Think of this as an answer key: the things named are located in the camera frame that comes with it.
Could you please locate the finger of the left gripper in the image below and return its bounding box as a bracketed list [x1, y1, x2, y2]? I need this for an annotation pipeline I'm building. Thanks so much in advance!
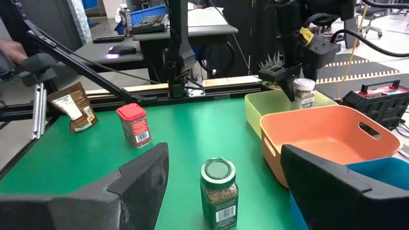
[258, 63, 302, 102]

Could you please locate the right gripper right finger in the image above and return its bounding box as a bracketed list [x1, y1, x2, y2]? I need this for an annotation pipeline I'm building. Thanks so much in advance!
[280, 144, 409, 230]

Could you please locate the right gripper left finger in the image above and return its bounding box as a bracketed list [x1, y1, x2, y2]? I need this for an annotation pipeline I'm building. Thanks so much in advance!
[0, 142, 170, 230]

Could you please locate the white lid spice jar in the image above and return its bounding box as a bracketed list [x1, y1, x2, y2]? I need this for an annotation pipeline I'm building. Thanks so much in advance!
[292, 78, 316, 111]

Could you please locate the pink cube block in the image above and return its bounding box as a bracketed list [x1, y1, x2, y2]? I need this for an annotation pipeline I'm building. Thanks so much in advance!
[116, 102, 153, 150]

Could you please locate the brown spice pouch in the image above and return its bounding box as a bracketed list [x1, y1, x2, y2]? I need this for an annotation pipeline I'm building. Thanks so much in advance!
[47, 82, 99, 134]

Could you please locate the green lid spice jar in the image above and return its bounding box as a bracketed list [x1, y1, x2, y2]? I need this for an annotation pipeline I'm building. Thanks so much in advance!
[200, 157, 239, 230]

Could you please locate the potted succulent plant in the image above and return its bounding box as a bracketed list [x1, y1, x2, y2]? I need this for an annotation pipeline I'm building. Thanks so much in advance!
[258, 52, 285, 90]

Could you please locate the yellow-green plastic bin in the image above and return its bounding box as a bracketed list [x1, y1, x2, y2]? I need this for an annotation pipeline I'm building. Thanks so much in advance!
[244, 89, 339, 139]

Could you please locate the office chair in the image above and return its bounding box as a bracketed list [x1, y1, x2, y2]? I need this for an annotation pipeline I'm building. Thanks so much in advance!
[355, 4, 390, 39]

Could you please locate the black partition panel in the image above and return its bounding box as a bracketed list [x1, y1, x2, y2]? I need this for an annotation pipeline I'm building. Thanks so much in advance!
[204, 0, 282, 78]

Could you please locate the blue plastic bin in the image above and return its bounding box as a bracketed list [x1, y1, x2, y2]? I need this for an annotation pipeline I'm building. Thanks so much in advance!
[289, 156, 409, 230]

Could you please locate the orange plastic bin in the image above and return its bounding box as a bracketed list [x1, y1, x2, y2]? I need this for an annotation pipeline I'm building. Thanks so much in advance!
[259, 105, 404, 188]

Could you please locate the red and black toolbox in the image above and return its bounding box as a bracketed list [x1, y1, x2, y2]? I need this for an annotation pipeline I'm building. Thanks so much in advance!
[341, 79, 409, 131]

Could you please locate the grey desk top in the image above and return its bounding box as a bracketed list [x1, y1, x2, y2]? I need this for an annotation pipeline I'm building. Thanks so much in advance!
[73, 36, 145, 70]
[132, 8, 239, 42]

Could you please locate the green table mat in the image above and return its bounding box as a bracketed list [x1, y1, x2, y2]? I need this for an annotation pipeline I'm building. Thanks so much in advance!
[0, 97, 309, 230]

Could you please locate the black keyboard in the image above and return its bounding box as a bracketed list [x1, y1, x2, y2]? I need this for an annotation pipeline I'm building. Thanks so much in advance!
[130, 13, 170, 35]

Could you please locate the blue plastic crate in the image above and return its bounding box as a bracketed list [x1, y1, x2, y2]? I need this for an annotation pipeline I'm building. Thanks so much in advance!
[114, 4, 169, 35]

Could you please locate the dark grey padded object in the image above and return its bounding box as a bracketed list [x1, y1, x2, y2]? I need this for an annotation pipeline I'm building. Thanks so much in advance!
[0, 52, 59, 88]

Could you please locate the black computer mouse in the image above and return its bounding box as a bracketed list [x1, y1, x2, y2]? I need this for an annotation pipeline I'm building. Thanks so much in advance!
[107, 44, 138, 59]

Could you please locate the clear drink bottle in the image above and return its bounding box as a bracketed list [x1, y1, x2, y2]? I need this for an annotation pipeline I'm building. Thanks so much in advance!
[118, 3, 133, 38]

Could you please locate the flat black remote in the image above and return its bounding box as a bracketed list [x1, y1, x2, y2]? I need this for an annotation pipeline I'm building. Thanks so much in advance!
[92, 34, 126, 44]

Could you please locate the person's hand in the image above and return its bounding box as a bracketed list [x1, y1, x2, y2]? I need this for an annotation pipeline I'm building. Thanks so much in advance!
[0, 38, 28, 66]

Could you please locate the silver foil wrapped column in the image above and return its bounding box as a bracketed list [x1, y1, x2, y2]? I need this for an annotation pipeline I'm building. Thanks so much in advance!
[66, 0, 94, 45]

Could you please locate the yellow cable tag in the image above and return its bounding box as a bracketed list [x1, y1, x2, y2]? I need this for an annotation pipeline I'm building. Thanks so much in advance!
[299, 27, 315, 45]

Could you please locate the yellow cable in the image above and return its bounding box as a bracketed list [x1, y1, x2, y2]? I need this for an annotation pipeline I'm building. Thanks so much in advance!
[337, 0, 370, 98]

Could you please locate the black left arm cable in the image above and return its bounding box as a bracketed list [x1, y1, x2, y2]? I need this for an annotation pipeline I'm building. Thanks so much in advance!
[330, 28, 409, 58]

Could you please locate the black aluminium table frame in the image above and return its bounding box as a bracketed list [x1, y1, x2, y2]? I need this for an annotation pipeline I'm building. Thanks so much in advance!
[0, 0, 266, 141]

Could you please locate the silver aluminium bracket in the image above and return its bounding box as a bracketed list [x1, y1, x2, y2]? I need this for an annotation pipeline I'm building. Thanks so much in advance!
[31, 82, 48, 140]

